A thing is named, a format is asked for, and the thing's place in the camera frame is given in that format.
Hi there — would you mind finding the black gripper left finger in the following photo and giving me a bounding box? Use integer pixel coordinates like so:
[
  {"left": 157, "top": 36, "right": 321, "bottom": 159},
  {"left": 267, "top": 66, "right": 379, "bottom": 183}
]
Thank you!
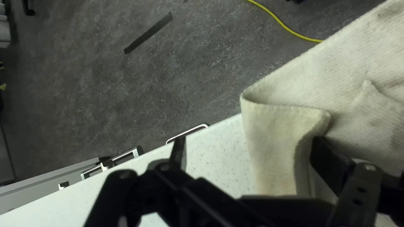
[{"left": 84, "top": 135, "right": 238, "bottom": 227}]

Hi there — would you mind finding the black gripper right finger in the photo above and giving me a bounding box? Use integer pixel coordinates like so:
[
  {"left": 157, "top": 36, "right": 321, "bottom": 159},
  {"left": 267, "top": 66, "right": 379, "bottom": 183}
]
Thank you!
[{"left": 310, "top": 137, "right": 404, "bottom": 227}]

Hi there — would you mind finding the stained beige towel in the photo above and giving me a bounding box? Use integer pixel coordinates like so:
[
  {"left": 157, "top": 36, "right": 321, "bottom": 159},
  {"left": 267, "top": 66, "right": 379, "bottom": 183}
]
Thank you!
[{"left": 239, "top": 0, "right": 404, "bottom": 200}]

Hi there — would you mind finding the black floor tape strip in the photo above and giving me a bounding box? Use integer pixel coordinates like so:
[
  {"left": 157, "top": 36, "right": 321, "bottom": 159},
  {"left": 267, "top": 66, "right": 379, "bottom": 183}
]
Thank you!
[{"left": 123, "top": 10, "right": 175, "bottom": 56}]

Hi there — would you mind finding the silver drawer handle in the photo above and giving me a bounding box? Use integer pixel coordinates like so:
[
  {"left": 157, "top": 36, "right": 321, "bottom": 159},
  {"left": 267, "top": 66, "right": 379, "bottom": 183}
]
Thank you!
[
  {"left": 80, "top": 145, "right": 146, "bottom": 182},
  {"left": 165, "top": 123, "right": 211, "bottom": 145}
]

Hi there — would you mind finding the yellow floor cable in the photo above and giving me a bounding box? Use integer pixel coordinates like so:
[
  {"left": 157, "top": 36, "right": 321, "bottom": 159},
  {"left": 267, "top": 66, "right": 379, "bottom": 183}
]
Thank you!
[{"left": 245, "top": 0, "right": 325, "bottom": 46}]

